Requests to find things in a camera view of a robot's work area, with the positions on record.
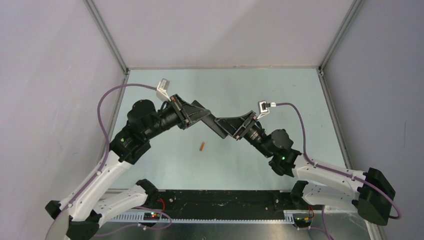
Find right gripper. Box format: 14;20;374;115
214;110;273;159

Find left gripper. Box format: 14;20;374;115
144;94;211;140

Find orange battery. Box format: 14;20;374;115
199;141;205;151

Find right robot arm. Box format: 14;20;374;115
212;111;396;226

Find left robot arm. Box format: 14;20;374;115
45;95;211;240

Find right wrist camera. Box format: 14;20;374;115
257;100;277;120

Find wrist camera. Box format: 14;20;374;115
155;78;171;102
257;100;277;120

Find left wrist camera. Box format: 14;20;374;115
155;78;171;102

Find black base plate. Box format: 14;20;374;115
143;189;309;220

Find white cable duct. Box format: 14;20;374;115
105;211;295;224

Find aluminium frame rail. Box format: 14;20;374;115
83;0;129;75

